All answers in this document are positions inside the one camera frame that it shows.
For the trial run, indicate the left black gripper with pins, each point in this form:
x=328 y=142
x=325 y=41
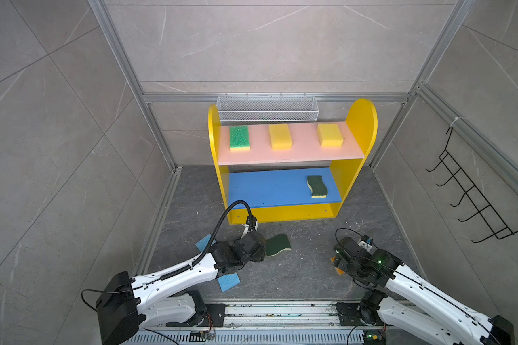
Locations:
x=261 y=256

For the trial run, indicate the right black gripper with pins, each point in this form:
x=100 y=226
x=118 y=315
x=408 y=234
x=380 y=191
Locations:
x=339 y=260

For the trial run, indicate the orange sponge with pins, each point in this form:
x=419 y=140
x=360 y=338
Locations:
x=339 y=271

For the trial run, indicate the dark green scourer sponge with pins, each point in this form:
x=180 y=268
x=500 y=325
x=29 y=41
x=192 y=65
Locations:
x=277 y=244
x=317 y=187

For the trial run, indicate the yellow sponge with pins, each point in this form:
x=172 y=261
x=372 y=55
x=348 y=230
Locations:
x=329 y=135
x=280 y=136

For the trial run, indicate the bright green sponge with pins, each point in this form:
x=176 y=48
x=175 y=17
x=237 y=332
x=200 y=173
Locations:
x=239 y=138

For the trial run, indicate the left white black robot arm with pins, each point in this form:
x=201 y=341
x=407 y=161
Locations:
x=128 y=304

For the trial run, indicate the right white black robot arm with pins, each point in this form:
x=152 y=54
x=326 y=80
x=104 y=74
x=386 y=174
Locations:
x=396 y=296

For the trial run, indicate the pink upper shelf board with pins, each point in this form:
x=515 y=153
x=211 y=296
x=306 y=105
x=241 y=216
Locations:
x=306 y=146

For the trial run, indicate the blue sponge lower left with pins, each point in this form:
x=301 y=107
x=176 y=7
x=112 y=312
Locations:
x=227 y=282

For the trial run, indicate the blue sponge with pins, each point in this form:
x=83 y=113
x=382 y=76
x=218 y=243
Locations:
x=227 y=282
x=202 y=244

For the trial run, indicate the blue sponge far left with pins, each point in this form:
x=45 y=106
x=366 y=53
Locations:
x=202 y=244

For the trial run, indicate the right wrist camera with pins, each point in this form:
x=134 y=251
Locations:
x=366 y=243

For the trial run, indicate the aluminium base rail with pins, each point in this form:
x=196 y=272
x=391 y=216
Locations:
x=278 y=322

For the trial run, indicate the white wire mesh basket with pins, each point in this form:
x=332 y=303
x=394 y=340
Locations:
x=266 y=109

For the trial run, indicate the black wall hook rack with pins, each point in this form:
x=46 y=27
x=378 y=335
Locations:
x=470 y=191

